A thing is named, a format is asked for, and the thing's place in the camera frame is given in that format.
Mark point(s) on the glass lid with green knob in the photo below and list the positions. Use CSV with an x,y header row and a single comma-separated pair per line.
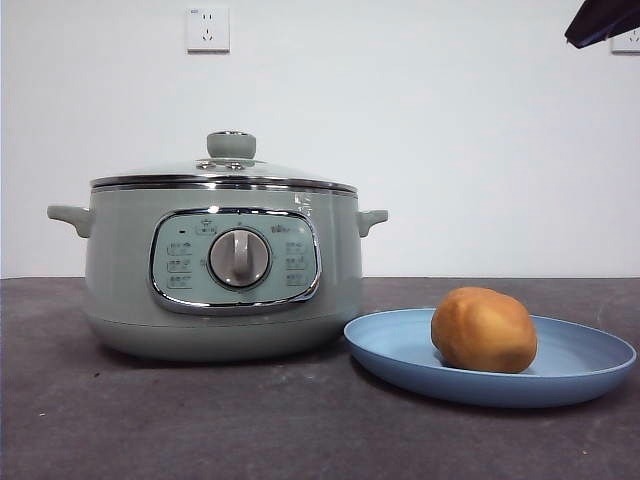
x,y
231,145

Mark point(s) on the pale green electric steamer pot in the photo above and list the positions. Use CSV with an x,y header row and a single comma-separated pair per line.
x,y
125,260

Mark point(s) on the blue round plate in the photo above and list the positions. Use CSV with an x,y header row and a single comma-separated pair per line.
x,y
395,345

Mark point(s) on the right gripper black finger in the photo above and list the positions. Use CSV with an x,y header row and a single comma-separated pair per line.
x,y
607,17

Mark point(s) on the white wall socket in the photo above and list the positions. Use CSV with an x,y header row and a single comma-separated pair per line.
x,y
627,46
208,30

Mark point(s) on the brown potato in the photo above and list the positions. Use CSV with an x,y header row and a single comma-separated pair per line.
x,y
482,330

